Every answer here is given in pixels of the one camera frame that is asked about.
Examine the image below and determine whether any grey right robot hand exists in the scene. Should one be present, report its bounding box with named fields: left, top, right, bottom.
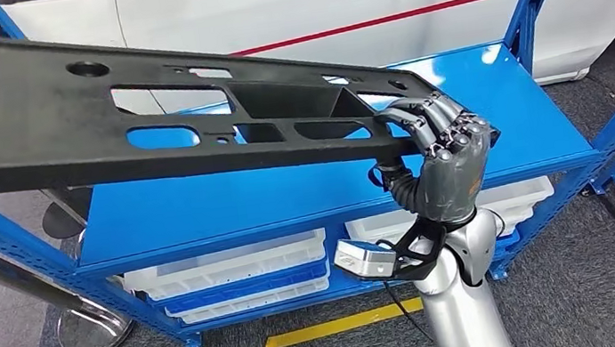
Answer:
left=367, top=85, right=511, bottom=234

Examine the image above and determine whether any black camera bracket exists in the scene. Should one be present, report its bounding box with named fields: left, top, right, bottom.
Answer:
left=373, top=214, right=454, bottom=286

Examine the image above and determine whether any yellow floor tape square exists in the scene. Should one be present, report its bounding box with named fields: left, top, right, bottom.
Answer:
left=261, top=296, right=430, bottom=347

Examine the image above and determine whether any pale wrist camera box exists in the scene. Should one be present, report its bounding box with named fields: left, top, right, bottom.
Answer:
left=331, top=231, right=403, bottom=286

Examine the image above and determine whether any chrome stanchion post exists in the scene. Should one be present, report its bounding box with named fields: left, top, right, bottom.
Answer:
left=37, top=182, right=99, bottom=242
left=0, top=203, right=138, bottom=347

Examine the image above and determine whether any black plastic panel part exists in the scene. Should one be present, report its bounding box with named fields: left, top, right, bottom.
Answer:
left=0, top=0, right=448, bottom=210

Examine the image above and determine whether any white car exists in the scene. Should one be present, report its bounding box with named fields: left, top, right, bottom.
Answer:
left=0, top=0, right=615, bottom=157

